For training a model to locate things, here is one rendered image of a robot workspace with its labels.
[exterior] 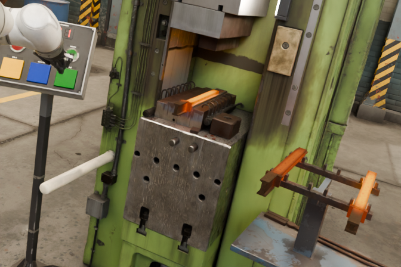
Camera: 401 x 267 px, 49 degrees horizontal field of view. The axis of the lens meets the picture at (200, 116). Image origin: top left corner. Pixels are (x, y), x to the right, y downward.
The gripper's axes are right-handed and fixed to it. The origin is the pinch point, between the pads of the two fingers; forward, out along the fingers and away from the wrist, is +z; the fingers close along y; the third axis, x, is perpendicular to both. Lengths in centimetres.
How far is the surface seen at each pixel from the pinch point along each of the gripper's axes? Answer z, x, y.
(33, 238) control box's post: 62, -63, -8
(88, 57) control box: 13.2, 9.7, 6.3
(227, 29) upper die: -3, 25, 56
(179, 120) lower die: 13.6, -8.3, 45.2
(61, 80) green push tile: 12.5, -1.3, -1.5
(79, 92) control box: 13.1, -4.7, 5.9
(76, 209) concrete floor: 131, -48, -1
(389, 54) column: 415, 235, 360
